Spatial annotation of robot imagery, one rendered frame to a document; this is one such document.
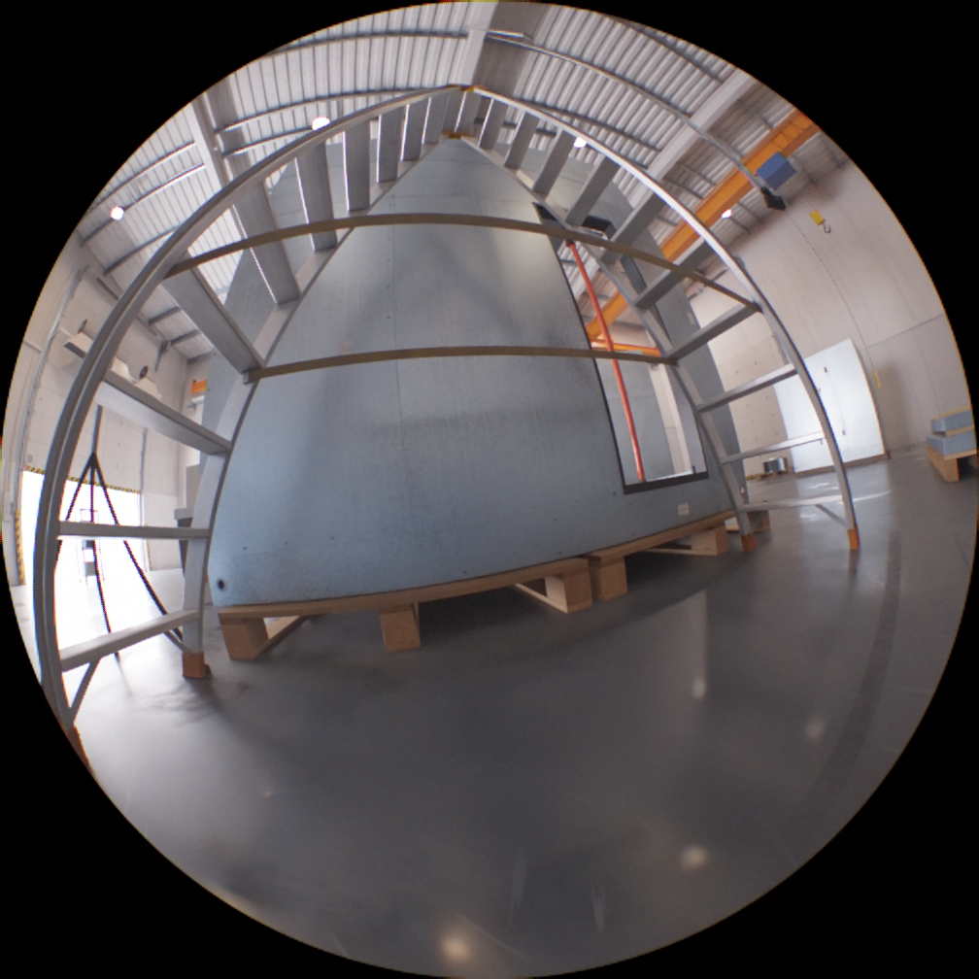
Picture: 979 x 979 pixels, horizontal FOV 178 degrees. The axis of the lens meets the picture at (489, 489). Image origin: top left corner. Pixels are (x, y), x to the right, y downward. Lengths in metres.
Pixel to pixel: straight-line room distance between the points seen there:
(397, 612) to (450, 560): 0.24
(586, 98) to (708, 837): 8.96
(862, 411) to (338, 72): 10.85
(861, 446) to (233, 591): 7.42
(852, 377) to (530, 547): 6.47
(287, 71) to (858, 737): 8.63
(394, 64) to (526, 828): 8.22
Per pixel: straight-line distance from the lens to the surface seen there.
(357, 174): 1.22
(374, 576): 1.03
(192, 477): 4.95
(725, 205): 9.68
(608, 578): 1.12
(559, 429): 1.18
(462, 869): 0.40
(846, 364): 6.88
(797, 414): 7.10
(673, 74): 9.21
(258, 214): 0.83
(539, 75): 8.23
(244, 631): 1.14
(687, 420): 1.74
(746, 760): 0.49
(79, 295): 11.38
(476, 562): 1.03
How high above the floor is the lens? 0.36
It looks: 5 degrees up
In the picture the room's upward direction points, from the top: 9 degrees counter-clockwise
